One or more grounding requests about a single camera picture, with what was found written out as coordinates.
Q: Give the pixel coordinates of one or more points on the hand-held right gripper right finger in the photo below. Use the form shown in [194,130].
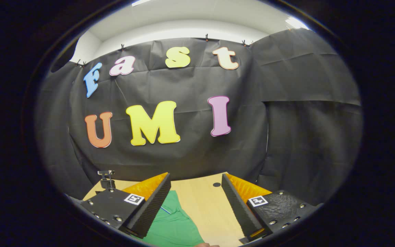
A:
[238,209]

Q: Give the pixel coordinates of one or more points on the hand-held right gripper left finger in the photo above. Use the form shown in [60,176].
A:
[153,209]

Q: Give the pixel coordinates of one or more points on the green T-shirt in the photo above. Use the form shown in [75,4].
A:
[173,226]

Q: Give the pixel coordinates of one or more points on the black backdrop cloth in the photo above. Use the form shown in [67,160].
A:
[190,157]

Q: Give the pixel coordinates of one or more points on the row of small black clips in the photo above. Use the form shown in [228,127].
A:
[206,37]

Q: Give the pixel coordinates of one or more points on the ceiling light panel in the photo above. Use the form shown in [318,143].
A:
[297,23]
[142,2]

